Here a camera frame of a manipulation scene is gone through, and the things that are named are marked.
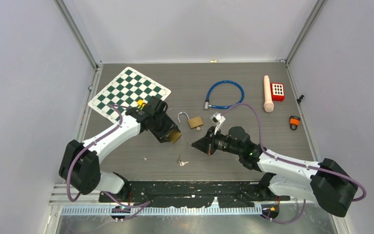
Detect blue cable lock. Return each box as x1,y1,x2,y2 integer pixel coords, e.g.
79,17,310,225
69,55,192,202
203,80,245,112

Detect silver keys with white tag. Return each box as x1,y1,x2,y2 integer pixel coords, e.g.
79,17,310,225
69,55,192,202
177,156,189,167

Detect beige wooden rolling pin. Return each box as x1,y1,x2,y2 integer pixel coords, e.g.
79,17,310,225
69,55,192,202
263,75,274,113

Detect red block with holes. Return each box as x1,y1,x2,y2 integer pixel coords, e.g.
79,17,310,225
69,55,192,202
270,82,285,102

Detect black knob on rail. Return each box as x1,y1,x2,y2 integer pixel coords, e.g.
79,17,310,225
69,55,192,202
297,95,304,104

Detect small orange padlock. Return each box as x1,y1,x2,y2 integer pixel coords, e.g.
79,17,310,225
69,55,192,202
289,116,301,131

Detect yellow block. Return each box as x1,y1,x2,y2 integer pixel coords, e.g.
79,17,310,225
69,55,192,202
137,100,146,108

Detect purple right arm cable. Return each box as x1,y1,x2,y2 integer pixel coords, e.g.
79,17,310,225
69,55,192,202
222,103,367,224

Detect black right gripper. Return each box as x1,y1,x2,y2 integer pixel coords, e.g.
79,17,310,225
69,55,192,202
192,126,243,156

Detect black front base panel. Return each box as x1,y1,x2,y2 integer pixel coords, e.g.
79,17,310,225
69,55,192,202
96,181,290,208

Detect aluminium frame rail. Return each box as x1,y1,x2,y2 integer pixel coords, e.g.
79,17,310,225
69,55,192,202
48,180,344,216

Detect green white chessboard mat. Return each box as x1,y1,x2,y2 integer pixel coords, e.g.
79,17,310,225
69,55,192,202
88,67,171,124

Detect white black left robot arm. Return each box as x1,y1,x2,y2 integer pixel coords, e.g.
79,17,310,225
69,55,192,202
58,97,182,202

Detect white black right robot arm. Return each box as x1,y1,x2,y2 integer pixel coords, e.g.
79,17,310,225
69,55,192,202
191,126,358,217

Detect brass padlock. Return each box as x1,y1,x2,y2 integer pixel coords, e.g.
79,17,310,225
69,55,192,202
177,112,204,129
168,130,182,144

